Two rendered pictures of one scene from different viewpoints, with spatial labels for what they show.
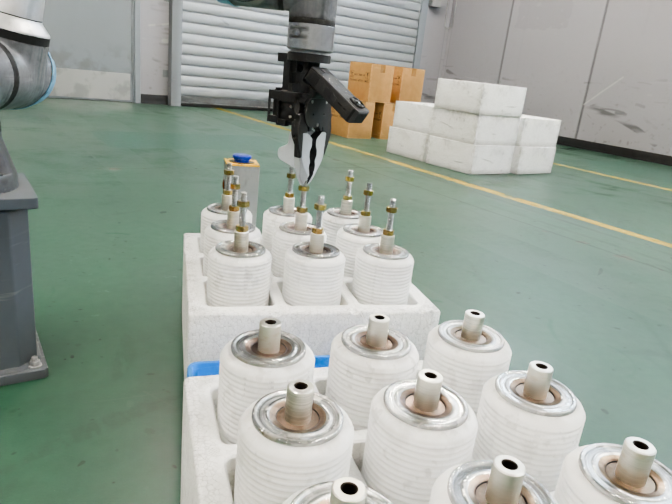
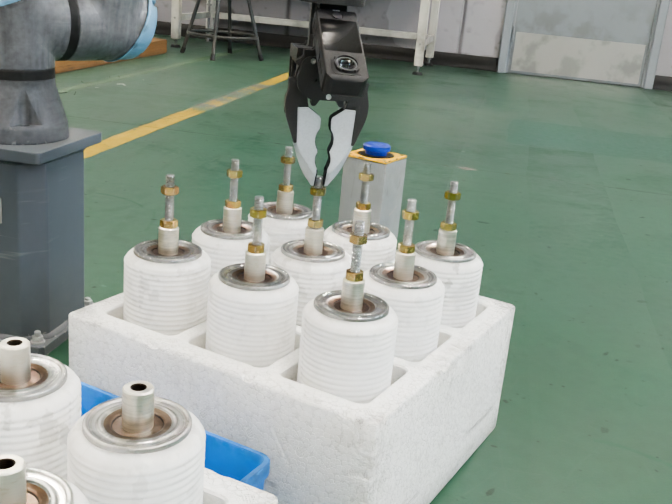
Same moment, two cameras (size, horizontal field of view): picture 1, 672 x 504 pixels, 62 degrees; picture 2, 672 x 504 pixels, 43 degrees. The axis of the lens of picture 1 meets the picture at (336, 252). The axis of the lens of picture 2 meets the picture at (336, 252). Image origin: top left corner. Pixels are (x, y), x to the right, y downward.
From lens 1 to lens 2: 0.71 m
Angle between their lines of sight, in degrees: 43
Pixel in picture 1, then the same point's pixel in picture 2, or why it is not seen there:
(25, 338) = (32, 308)
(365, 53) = not seen: outside the picture
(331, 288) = (242, 335)
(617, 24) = not seen: outside the picture
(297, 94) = (297, 49)
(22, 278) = (32, 240)
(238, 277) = (133, 284)
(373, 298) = (303, 372)
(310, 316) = (190, 363)
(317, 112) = not seen: hidden behind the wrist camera
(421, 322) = (344, 433)
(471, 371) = (73, 465)
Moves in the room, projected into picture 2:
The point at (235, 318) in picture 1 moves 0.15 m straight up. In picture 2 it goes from (110, 334) to (111, 200)
